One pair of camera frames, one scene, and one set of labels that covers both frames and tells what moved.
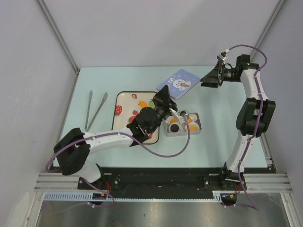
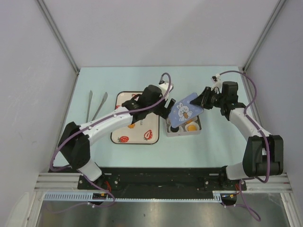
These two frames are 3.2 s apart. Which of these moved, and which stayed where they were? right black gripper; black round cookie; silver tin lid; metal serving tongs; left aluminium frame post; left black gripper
Moved: right black gripper; silver tin lid
Stayed: left aluminium frame post; metal serving tongs; black round cookie; left black gripper
